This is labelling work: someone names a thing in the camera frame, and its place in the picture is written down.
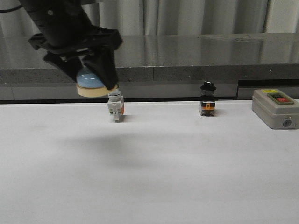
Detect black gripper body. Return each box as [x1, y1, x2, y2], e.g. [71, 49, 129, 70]
[28, 26, 123, 57]

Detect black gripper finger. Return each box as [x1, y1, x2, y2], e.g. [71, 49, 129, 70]
[43, 53, 82, 82]
[83, 46, 119, 90]

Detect blue and cream desk bell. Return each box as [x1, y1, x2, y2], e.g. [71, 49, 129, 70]
[77, 67, 111, 98]

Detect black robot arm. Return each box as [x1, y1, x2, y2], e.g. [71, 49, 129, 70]
[20, 0, 122, 90]

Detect grey pleated curtain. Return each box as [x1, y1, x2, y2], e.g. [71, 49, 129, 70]
[0, 0, 299, 37]

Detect grey stone counter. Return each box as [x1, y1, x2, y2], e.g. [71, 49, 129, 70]
[0, 33, 299, 103]

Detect green pushbutton switch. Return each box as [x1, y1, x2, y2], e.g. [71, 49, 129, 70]
[107, 86, 124, 122]

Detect black selector switch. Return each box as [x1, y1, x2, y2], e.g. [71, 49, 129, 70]
[199, 81, 216, 116]

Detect grey start-stop switch box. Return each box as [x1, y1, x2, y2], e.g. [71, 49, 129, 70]
[252, 89, 299, 129]

